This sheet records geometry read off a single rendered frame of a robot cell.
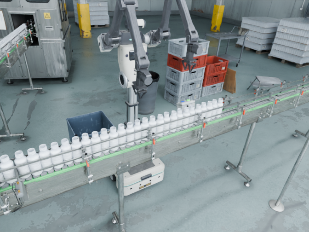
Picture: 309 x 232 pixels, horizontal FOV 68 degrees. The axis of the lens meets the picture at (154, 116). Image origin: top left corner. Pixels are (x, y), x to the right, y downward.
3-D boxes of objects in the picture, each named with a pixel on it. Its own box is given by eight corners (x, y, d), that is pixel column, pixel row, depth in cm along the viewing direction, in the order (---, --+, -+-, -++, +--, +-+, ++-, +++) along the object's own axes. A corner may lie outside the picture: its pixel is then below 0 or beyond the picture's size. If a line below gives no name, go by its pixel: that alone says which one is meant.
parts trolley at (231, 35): (213, 72, 590) (221, 31, 540) (199, 65, 630) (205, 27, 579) (241, 66, 639) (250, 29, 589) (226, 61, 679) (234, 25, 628)
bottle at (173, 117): (174, 133, 173) (175, 114, 165) (166, 130, 175) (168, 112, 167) (177, 129, 178) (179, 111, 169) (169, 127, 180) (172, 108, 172)
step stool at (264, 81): (268, 90, 506) (274, 72, 484) (278, 103, 453) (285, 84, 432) (246, 89, 508) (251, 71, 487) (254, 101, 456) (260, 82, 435)
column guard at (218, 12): (214, 31, 1058) (219, 5, 1002) (208, 30, 1087) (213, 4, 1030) (220, 31, 1077) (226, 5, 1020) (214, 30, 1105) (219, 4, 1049)
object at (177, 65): (181, 72, 385) (183, 59, 374) (166, 65, 412) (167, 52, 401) (206, 66, 418) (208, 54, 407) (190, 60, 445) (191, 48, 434)
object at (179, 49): (183, 59, 373) (185, 45, 362) (166, 52, 400) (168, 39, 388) (208, 54, 407) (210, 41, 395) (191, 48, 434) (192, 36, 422)
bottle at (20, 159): (34, 173, 132) (27, 150, 123) (25, 180, 127) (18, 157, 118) (25, 170, 133) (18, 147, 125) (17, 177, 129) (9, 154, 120)
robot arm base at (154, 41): (149, 31, 204) (151, 44, 205) (153, 27, 196) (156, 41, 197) (157, 30, 208) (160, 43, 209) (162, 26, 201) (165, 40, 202)
